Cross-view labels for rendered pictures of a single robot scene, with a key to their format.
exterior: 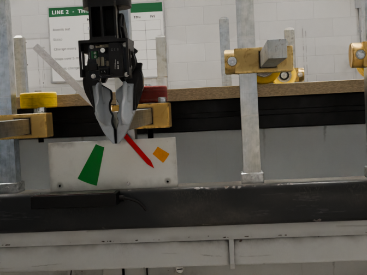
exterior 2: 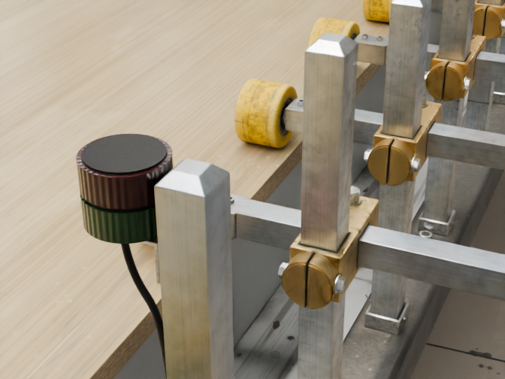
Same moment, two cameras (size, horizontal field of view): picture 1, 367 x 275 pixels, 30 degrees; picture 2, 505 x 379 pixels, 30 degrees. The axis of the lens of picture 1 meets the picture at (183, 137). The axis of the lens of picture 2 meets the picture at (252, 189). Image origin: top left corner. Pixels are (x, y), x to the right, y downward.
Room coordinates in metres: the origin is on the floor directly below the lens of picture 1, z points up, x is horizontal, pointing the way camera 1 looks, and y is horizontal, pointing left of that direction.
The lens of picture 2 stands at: (1.19, 0.58, 1.44)
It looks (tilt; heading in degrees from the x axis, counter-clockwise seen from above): 29 degrees down; 290
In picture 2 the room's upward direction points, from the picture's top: straight up
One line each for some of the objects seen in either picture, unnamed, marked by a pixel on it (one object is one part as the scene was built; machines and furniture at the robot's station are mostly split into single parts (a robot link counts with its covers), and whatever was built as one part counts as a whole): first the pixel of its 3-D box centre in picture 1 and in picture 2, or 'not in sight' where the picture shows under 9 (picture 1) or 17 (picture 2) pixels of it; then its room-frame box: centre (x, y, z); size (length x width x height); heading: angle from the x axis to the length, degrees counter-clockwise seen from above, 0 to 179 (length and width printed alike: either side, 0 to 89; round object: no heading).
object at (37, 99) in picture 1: (39, 116); not in sight; (1.52, 0.32, 0.85); 0.08 x 0.08 x 0.11
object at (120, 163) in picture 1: (112, 165); not in sight; (1.38, 0.15, 0.75); 0.26 x 0.01 x 0.10; 86
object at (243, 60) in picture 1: (258, 60); (331, 249); (1.38, -0.16, 0.95); 0.14 x 0.06 x 0.05; 86
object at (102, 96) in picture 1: (102, 113); not in sight; (1.01, 0.12, 0.86); 0.06 x 0.03 x 0.09; 176
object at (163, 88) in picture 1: (149, 111); not in sight; (1.46, 0.07, 0.85); 0.08 x 0.08 x 0.11
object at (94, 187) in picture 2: not in sight; (125, 170); (1.45, 0.11, 1.16); 0.06 x 0.06 x 0.02
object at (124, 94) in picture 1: (123, 112); not in sight; (1.01, 0.09, 0.86); 0.06 x 0.03 x 0.09; 176
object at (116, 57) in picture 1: (108, 40); not in sight; (1.01, 0.10, 0.97); 0.09 x 0.08 x 0.12; 176
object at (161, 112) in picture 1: (137, 116); not in sight; (1.40, 0.09, 0.85); 0.14 x 0.06 x 0.05; 86
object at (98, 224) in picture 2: not in sight; (128, 204); (1.45, 0.11, 1.13); 0.06 x 0.06 x 0.02
